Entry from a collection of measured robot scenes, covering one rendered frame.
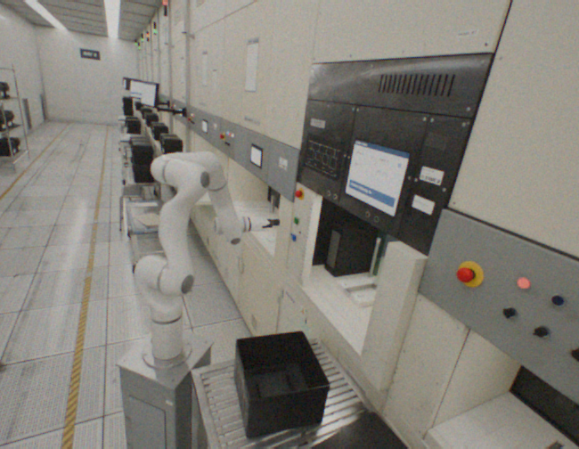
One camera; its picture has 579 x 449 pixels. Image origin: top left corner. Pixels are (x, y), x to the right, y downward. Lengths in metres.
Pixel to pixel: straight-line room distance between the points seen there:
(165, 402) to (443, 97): 1.42
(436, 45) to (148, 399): 1.58
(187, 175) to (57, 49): 13.64
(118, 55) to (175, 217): 13.53
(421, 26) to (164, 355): 1.45
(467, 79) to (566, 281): 0.53
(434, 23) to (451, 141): 0.34
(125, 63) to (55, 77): 2.29
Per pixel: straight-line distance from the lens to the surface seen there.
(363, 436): 1.22
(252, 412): 1.18
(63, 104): 14.76
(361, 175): 1.29
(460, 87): 1.05
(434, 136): 1.07
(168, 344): 1.45
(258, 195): 3.17
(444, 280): 1.05
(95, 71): 14.63
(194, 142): 4.44
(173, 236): 1.24
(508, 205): 0.95
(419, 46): 1.18
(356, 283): 1.85
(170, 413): 1.55
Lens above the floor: 1.80
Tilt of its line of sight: 22 degrees down
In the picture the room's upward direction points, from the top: 7 degrees clockwise
